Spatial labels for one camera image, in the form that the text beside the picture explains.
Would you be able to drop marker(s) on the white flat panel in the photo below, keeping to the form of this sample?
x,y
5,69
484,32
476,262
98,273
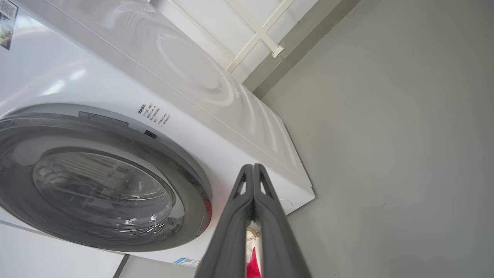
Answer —
x,y
50,255

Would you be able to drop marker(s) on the blue energy label sticker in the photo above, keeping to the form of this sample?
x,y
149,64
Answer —
x,y
186,262

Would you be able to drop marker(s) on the grey instruction label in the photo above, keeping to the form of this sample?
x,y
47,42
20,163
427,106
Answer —
x,y
103,118

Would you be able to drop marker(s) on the white metal railing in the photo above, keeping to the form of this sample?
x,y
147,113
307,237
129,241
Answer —
x,y
262,33

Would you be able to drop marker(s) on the red and white garment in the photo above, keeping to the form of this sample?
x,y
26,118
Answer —
x,y
253,266

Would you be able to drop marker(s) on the white front-load washing machine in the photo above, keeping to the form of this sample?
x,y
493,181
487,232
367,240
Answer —
x,y
193,77

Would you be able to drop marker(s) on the black door latch slot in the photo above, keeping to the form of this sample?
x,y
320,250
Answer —
x,y
150,134

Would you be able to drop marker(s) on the cream perforated laundry basket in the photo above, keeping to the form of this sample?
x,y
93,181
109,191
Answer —
x,y
251,233

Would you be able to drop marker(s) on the round glass washer door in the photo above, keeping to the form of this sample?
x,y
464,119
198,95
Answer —
x,y
189,185

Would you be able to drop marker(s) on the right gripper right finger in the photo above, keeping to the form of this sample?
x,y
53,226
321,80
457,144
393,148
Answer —
x,y
278,239

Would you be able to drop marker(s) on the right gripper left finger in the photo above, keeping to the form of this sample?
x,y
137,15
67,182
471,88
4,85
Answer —
x,y
231,239

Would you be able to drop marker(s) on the round white filter cover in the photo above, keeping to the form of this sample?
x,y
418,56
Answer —
x,y
287,206

